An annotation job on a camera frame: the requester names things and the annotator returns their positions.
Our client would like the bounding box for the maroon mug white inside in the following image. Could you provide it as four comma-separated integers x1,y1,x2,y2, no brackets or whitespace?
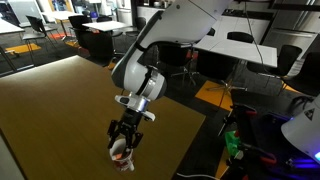
109,139,135,171

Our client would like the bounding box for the black chair near counter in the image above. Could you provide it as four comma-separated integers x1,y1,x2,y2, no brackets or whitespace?
125,17,146,37

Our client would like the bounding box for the orange marker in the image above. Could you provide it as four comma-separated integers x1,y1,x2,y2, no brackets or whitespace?
112,154,123,160

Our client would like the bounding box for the black chair far left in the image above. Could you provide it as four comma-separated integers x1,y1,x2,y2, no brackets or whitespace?
22,15,55,55

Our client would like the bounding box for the black chair right side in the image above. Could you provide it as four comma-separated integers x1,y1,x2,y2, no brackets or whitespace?
246,45,302,86

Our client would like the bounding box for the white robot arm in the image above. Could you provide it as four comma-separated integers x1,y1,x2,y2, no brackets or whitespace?
108,0,233,155

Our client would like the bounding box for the black chair at centre table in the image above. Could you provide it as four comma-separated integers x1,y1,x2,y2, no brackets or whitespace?
68,15,92,49

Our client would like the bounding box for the white table far back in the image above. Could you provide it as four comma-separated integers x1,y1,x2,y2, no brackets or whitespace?
43,11,76,20

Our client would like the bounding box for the white cable bottom edge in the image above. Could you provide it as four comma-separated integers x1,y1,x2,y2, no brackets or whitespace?
175,172,220,180

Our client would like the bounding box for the hanging grey cable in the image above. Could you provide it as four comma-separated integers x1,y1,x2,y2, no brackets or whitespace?
243,0,278,76

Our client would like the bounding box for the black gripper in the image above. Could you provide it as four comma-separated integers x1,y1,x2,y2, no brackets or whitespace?
107,108,143,154

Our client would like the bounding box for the white robot base cone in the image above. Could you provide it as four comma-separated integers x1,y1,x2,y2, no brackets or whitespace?
281,95,320,164

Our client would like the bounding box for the white table far left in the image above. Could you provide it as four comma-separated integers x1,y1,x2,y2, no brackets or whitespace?
0,19,24,35

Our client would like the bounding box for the black tripod with green clamp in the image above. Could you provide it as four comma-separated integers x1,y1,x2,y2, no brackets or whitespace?
218,104,277,180

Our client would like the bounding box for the white square table centre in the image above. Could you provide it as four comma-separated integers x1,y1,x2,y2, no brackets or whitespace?
84,21,128,32

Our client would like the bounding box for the black chair behind table right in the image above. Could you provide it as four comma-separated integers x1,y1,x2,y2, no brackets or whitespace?
227,32,254,43

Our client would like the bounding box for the white double table right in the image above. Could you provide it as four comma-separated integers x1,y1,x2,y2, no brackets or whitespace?
195,36,277,67

